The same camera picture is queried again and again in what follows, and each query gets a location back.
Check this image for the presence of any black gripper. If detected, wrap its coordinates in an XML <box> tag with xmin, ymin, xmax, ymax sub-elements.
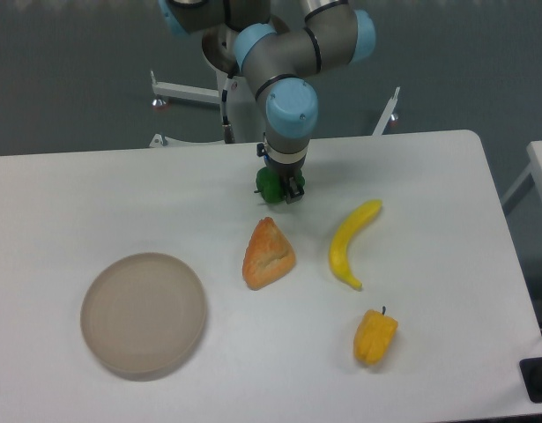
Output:
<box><xmin>256</xmin><ymin>142</ymin><xmax>307</xmax><ymax>204</ymax></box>

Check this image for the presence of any green toy pepper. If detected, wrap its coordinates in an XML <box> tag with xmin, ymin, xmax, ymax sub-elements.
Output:
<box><xmin>255</xmin><ymin>167</ymin><xmax>305</xmax><ymax>204</ymax></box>

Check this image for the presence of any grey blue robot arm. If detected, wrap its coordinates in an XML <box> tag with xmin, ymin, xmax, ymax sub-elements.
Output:
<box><xmin>159</xmin><ymin>1</ymin><xmax>376</xmax><ymax>204</ymax></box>

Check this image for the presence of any yellow toy pepper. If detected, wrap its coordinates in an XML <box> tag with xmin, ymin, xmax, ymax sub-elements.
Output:
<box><xmin>353</xmin><ymin>306</ymin><xmax>398</xmax><ymax>366</ymax></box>

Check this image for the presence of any orange toy bread wedge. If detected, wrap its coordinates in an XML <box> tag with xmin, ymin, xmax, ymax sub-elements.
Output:
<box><xmin>241</xmin><ymin>217</ymin><xmax>296</xmax><ymax>290</ymax></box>

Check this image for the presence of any yellow toy banana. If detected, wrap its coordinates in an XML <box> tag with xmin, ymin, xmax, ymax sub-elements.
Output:
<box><xmin>328</xmin><ymin>199</ymin><xmax>382</xmax><ymax>291</ymax></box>

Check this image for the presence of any beige round plate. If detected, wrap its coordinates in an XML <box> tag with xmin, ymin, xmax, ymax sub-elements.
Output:
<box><xmin>79</xmin><ymin>253</ymin><xmax>208</xmax><ymax>381</ymax></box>

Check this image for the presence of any white side table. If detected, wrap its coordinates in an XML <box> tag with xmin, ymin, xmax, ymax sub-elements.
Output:
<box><xmin>500</xmin><ymin>140</ymin><xmax>542</xmax><ymax>216</ymax></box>

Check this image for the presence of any black device at edge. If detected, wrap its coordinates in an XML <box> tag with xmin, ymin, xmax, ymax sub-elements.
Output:
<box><xmin>519</xmin><ymin>357</ymin><xmax>542</xmax><ymax>404</ymax></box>

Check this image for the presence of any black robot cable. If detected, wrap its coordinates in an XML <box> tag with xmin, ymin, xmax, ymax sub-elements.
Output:
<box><xmin>220</xmin><ymin>65</ymin><xmax>241</xmax><ymax>145</ymax></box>

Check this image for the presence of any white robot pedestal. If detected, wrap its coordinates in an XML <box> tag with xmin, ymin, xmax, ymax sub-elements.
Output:
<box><xmin>147</xmin><ymin>15</ymin><xmax>402</xmax><ymax>150</ymax></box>

